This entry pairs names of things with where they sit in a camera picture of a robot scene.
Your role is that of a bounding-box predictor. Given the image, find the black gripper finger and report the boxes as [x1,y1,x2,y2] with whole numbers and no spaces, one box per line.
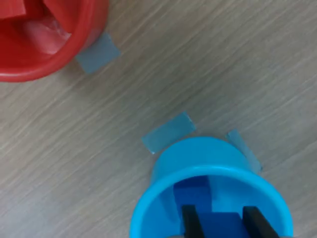
[181,204,205,238]
[242,205,282,238]

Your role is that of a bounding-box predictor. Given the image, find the blue cube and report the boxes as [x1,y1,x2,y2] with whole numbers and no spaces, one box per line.
[173,176,213,214]
[198,212,245,238]

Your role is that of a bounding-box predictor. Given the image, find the red cube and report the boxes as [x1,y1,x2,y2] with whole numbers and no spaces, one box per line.
[44,0,75,34]
[0,0,27,19]

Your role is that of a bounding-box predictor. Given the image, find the blue plastic cup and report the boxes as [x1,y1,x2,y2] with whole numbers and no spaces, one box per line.
[130,136,295,238]

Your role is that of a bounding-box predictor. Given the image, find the blue tape piece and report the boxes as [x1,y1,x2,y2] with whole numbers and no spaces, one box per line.
[75,32,121,74]
[141,111,197,155]
[225,128,264,172]

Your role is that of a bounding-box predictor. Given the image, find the red plastic cup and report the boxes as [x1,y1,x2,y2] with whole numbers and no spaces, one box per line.
[0,0,110,83]

